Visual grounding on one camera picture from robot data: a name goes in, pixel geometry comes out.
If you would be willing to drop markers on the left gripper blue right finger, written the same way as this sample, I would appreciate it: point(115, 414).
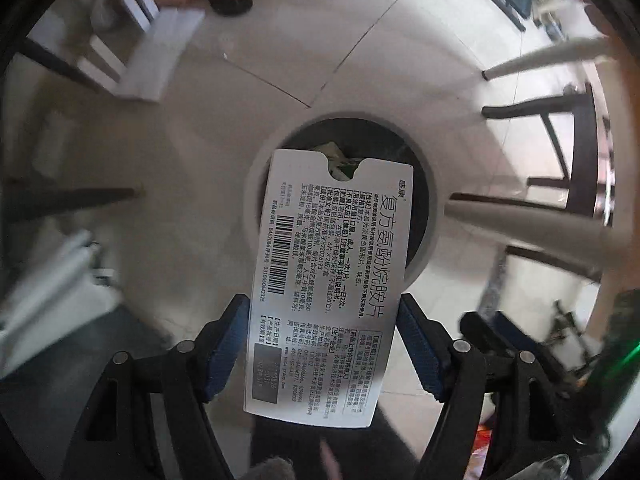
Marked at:
point(425, 342)

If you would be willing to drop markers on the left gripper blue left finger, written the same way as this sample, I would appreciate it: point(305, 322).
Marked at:
point(222, 342)

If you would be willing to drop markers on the white medicine card sleeve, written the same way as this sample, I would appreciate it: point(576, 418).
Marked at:
point(313, 364)

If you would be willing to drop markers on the white round trash bin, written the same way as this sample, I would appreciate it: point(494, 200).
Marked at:
point(343, 204)

